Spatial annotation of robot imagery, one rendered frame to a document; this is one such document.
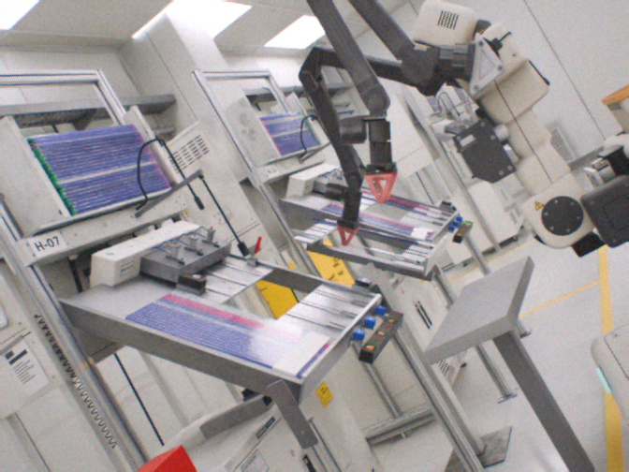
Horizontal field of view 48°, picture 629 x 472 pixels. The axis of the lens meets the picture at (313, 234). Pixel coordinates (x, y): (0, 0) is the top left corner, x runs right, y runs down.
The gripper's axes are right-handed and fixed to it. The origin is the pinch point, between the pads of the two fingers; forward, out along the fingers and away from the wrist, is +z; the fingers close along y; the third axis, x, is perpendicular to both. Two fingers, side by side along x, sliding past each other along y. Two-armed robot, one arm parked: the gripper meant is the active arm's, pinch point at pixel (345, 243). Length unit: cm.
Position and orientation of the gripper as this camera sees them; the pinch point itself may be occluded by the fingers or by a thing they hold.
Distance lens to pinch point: 247.9
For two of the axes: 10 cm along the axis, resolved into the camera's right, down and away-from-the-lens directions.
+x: 9.2, 2.4, -3.1
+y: -3.6, 2.1, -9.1
